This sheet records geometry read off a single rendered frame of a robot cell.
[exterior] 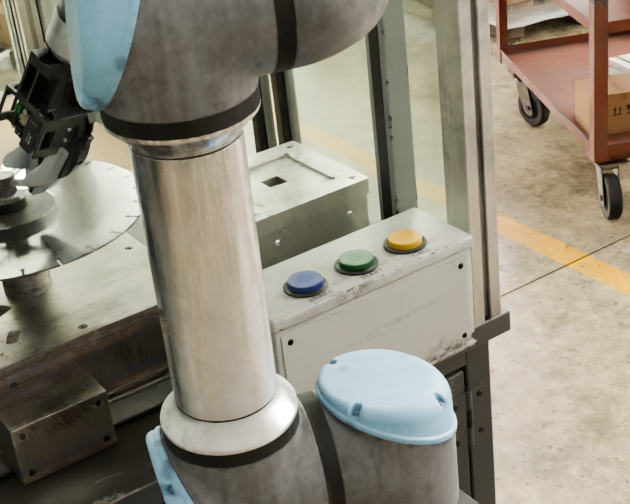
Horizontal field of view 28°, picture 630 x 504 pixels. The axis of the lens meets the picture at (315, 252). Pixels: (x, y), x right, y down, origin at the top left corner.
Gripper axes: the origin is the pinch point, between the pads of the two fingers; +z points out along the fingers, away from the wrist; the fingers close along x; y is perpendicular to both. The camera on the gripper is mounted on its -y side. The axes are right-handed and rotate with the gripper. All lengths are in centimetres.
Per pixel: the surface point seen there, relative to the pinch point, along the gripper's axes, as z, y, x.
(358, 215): -5.6, -32.4, 24.7
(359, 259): -13.9, -13.7, 34.8
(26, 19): 41, -74, -75
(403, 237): -15.8, -20.2, 35.6
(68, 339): 7.8, 6.6, 16.9
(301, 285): -11.4, -6.1, 33.3
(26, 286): 11.6, 2.2, 5.5
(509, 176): 76, -223, -15
